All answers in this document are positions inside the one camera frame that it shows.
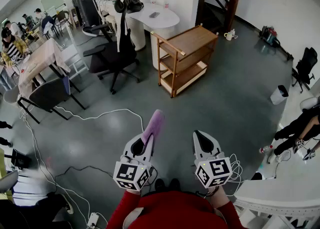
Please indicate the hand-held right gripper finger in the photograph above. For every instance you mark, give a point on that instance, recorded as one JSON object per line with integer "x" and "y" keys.
{"x": 196, "y": 145}
{"x": 216, "y": 146}

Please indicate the black office chair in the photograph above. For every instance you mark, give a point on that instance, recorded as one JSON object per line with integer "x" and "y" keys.
{"x": 306, "y": 64}
{"x": 112, "y": 55}

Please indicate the white round table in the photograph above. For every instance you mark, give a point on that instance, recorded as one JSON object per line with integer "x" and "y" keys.
{"x": 160, "y": 19}

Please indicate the red and teal vacuum cleaner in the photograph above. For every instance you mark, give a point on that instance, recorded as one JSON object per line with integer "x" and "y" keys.
{"x": 270, "y": 35}

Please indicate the table with beige tablecloth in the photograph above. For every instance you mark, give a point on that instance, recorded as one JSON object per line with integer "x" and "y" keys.
{"x": 42, "y": 58}

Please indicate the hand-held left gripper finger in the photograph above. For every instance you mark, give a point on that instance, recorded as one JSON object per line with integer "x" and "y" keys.
{"x": 127, "y": 149}
{"x": 150, "y": 151}

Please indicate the person's right forearm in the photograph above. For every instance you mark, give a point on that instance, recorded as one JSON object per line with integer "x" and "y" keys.
{"x": 222, "y": 200}

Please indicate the white trash bin black liner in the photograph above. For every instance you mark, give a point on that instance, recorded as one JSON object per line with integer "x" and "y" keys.
{"x": 278, "y": 95}

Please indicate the dark wooden staircase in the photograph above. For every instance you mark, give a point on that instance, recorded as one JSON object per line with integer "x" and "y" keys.
{"x": 235, "y": 3}

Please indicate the white mug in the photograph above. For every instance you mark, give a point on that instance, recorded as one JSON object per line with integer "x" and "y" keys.
{"x": 228, "y": 36}

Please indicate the white power strip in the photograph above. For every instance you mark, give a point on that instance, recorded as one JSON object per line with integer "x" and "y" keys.
{"x": 93, "y": 220}

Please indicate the dark grey chair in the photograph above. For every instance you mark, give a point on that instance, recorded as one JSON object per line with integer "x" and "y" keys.
{"x": 50, "y": 93}

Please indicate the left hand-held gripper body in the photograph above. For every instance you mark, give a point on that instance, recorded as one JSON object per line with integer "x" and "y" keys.
{"x": 126, "y": 171}

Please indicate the white metal-frame table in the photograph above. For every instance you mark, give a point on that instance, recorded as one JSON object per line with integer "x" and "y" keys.
{"x": 280, "y": 193}

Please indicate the black box device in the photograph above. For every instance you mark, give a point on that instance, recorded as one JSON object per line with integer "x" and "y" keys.
{"x": 20, "y": 159}

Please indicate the person's red top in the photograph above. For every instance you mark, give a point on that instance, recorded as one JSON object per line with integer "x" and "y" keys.
{"x": 175, "y": 210}

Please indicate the plastic bottle red label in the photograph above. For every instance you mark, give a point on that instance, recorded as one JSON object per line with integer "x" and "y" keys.
{"x": 265, "y": 149}

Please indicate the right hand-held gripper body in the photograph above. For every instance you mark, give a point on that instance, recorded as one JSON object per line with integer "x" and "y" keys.
{"x": 217, "y": 169}

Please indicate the person's left forearm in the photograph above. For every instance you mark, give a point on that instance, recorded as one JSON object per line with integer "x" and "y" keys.
{"x": 125, "y": 208}

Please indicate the wooden three-tier cart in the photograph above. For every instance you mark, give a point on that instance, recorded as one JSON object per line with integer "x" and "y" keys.
{"x": 190, "y": 40}

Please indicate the black phone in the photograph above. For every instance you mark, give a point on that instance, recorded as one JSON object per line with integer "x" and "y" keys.
{"x": 154, "y": 14}

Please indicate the clear water bottle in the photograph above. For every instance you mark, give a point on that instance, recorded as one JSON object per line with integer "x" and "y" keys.
{"x": 153, "y": 2}
{"x": 166, "y": 3}

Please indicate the dark grey appliance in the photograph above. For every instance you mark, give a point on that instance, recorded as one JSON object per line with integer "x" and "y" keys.
{"x": 85, "y": 8}

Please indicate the white round chair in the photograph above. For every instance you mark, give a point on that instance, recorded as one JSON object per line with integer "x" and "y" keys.
{"x": 310, "y": 101}

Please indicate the purple cloth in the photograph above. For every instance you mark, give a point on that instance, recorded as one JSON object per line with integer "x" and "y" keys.
{"x": 155, "y": 123}

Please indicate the black bag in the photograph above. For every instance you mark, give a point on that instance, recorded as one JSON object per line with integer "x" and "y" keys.
{"x": 130, "y": 1}

